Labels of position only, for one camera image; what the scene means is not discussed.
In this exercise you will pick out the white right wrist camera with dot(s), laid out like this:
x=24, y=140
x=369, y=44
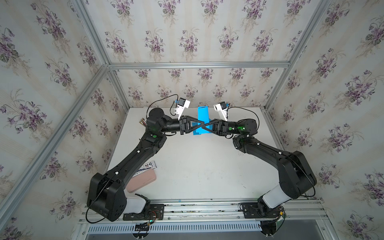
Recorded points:
x=222, y=109

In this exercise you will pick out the aluminium rail frame front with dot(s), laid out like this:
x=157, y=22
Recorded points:
x=301, y=217

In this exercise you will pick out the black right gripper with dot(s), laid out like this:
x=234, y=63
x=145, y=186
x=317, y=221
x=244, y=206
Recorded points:
x=220, y=128

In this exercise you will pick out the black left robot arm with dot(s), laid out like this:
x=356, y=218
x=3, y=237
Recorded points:
x=106, y=194

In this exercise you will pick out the white pen box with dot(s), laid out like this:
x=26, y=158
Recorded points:
x=147, y=166

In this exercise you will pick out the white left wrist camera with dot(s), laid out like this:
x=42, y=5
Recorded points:
x=180, y=106

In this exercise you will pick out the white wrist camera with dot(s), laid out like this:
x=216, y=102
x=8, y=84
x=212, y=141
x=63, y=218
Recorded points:
x=222, y=109
x=180, y=106

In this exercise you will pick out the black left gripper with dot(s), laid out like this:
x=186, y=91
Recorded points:
x=184, y=125

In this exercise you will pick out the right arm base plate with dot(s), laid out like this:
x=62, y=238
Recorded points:
x=260, y=211

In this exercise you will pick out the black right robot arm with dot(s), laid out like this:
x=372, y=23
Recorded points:
x=295, y=174

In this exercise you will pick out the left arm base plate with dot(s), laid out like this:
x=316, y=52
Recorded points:
x=150, y=213

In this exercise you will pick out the pink pencil case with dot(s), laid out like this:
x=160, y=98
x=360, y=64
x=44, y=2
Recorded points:
x=141, y=180

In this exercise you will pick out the blue paper sheet front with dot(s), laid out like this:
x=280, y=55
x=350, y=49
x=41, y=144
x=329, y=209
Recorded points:
x=203, y=115

